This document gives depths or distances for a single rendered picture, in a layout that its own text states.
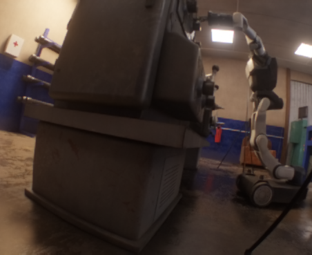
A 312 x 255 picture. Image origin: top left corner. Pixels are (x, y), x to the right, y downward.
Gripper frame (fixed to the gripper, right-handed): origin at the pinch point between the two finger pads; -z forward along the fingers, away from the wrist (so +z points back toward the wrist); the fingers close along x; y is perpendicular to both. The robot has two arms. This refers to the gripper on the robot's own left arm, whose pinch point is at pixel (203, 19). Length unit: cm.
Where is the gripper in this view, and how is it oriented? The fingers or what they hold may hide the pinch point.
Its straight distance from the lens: 132.2
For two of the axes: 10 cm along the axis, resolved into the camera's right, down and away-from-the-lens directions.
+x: 3.1, 1.0, 9.5
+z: 9.4, 1.5, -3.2
